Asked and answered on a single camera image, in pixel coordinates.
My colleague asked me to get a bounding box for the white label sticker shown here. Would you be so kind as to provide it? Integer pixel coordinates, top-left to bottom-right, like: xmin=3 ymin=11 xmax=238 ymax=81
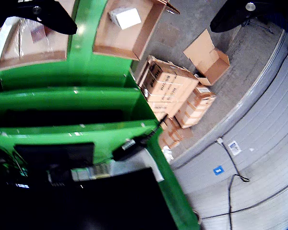
xmin=228 ymin=141 xmax=242 ymax=156

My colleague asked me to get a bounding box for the thin black door cable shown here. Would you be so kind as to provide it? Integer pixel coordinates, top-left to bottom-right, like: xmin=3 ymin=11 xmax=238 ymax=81
xmin=215 ymin=140 xmax=251 ymax=230

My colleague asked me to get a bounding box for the grey roller shutter door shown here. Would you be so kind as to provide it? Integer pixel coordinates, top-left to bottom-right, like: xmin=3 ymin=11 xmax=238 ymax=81
xmin=169 ymin=28 xmax=288 ymax=230

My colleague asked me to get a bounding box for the shallow cardboard tray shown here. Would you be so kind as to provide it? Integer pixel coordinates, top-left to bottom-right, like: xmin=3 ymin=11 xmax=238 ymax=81
xmin=0 ymin=16 xmax=71 ymax=74

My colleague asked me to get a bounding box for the labelled brown carton stack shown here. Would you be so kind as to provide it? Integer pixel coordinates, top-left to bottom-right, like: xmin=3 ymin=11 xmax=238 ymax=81
xmin=174 ymin=84 xmax=217 ymax=129

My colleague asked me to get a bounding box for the printed brown shipping carton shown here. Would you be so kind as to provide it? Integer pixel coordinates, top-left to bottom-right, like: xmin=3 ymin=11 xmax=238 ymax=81
xmin=136 ymin=55 xmax=200 ymax=119

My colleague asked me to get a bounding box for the divided cardboard box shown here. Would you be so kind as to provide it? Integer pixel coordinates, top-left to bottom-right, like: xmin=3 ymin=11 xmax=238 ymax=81
xmin=92 ymin=0 xmax=180 ymax=61

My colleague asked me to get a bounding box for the green metal chute bin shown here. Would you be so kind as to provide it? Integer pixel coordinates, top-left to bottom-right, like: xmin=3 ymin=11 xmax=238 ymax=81
xmin=0 ymin=71 xmax=202 ymax=230

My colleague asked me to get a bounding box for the flattened open cardboard box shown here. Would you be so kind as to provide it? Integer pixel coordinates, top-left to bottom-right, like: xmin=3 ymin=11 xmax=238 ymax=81
xmin=183 ymin=28 xmax=231 ymax=86

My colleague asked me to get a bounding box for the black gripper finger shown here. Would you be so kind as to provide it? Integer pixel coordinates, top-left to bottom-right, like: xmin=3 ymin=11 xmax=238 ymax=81
xmin=210 ymin=0 xmax=288 ymax=34
xmin=0 ymin=0 xmax=78 ymax=35

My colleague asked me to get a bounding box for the white carton with black spots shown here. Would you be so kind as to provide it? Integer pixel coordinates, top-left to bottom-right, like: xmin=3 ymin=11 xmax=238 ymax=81
xmin=108 ymin=7 xmax=142 ymax=31

